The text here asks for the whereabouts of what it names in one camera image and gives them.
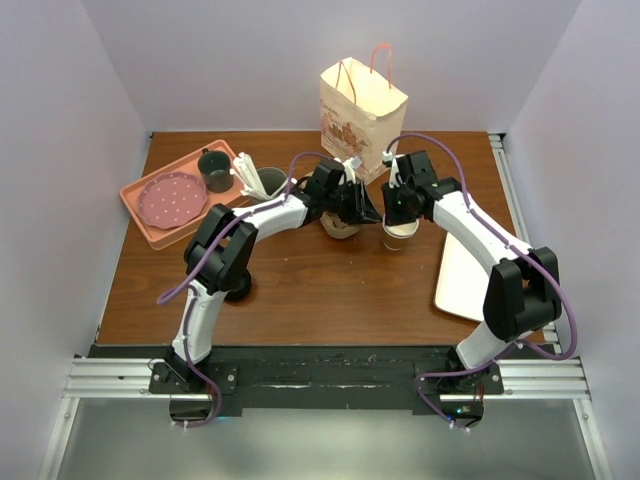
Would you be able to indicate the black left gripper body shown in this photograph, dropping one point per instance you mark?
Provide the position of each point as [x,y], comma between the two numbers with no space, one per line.
[343,201]

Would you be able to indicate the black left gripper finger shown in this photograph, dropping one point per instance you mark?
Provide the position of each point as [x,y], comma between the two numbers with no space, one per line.
[365,218]
[364,207]

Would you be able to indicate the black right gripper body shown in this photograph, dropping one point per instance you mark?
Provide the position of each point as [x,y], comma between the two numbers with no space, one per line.
[398,205]

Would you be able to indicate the brown paper coffee cup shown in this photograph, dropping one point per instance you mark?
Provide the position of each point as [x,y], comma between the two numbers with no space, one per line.
[396,236]

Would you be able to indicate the cream paper takeout bag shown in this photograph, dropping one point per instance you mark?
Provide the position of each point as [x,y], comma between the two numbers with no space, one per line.
[361,112]

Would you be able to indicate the black plastic cup lid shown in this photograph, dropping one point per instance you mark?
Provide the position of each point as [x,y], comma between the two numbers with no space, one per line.
[242,290]

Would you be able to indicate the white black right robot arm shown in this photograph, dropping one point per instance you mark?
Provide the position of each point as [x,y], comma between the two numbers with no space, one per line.
[522,293]

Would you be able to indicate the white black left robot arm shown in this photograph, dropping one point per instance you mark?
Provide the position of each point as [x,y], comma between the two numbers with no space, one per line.
[218,254]

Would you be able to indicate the cardboard two-cup carrier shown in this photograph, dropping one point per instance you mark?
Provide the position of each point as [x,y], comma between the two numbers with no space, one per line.
[336,228]

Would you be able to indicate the grey cylindrical utensil holder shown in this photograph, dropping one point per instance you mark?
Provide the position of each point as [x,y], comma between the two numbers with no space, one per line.
[273,182]

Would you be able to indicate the white rectangular plate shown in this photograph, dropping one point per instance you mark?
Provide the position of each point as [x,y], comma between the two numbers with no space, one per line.
[462,282]

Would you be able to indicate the dark green mug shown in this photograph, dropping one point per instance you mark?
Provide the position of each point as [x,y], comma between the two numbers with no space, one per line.
[215,169]

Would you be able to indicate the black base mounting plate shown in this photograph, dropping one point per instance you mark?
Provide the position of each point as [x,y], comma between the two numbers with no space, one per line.
[232,379]

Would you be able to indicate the pink polka dot plate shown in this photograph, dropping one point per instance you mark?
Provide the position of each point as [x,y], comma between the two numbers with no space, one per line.
[171,200]

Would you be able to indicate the pink rectangular tray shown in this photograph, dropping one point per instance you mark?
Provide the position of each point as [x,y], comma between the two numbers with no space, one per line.
[159,239]

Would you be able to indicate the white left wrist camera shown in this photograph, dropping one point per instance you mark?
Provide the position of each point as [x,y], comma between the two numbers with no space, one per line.
[351,166]

